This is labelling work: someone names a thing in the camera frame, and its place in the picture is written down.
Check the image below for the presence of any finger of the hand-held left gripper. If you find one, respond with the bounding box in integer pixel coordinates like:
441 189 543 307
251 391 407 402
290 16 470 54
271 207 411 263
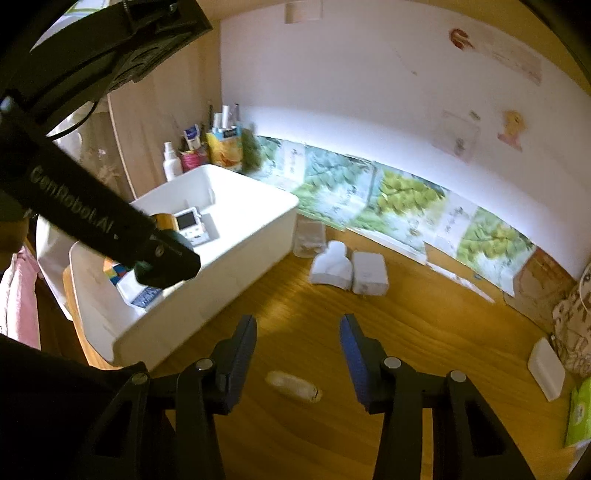
133 227 202 288

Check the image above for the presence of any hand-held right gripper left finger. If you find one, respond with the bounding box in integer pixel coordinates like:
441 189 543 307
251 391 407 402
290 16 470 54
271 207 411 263
65 315 258 480

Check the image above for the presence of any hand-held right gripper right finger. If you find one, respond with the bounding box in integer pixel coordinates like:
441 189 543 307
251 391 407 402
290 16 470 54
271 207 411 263
339 314 539 480

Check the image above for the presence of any cream round compact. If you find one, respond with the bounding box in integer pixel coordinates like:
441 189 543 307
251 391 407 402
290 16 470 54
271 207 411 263
265 370 322 403

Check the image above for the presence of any white plastic storage bin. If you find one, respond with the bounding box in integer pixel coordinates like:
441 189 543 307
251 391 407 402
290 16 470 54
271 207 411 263
69 164 300 368

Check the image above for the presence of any clear plastic box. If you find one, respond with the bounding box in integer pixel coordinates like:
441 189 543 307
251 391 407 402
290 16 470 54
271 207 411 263
293 219 327 258

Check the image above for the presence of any white lace cloth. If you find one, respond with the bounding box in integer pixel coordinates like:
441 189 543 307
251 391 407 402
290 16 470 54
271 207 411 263
46 111 136 206

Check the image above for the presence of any white handheld game console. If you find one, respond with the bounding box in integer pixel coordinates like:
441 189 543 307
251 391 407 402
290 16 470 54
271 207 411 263
174 208 211 246

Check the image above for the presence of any colourful puzzle cube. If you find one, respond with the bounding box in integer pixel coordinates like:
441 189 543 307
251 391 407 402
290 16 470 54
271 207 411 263
103 260 133 288

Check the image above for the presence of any white wrapped block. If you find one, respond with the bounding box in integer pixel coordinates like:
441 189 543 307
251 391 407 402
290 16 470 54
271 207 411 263
351 251 390 296

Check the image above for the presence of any white spray bottle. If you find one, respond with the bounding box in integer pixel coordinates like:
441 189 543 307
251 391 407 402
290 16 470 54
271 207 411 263
162 141 184 182

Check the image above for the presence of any pink can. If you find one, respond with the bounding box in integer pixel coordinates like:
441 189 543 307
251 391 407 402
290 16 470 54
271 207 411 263
180 147 209 174

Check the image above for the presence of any pink cloth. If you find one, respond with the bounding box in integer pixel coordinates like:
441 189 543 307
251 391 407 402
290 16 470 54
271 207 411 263
0 246 45 352

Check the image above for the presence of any yellow snack bag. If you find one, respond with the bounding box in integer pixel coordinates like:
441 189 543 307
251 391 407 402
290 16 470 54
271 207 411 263
206 126 245 173

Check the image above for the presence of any wooden shelf unit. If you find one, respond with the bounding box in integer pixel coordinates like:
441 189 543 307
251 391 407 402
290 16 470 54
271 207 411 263
105 0 223 200

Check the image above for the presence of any blue white tube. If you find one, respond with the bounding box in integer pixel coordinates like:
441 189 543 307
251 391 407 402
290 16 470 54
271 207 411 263
183 123 204 151

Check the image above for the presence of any green plant sprig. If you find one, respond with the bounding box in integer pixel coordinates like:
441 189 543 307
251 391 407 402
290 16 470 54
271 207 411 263
240 124 265 177

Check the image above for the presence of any white rectangular box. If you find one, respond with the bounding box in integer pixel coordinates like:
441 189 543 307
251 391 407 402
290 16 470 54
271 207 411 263
527 337 567 402

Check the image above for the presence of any brown carton with red print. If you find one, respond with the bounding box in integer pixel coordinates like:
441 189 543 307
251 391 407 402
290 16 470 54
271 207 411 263
512 249 579 334

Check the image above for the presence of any patterned paper bag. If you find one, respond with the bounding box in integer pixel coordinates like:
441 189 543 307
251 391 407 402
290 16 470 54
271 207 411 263
551 262 591 385

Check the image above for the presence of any green wipes packet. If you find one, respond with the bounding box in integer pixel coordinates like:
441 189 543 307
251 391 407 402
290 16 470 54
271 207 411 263
564 378 591 448

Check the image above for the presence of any translucent paper with drawing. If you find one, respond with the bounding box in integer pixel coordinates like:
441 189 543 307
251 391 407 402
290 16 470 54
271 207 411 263
431 110 481 162

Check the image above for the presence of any black cable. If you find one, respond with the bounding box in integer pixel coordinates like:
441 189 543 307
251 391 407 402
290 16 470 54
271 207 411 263
45 99 99 140

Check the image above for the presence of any green fruit wall poster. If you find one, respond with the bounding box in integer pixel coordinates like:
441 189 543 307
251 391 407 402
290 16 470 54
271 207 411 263
254 135 537 297

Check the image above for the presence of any yellow duck wall sticker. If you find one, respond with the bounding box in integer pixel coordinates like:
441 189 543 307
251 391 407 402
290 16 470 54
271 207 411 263
497 109 527 151

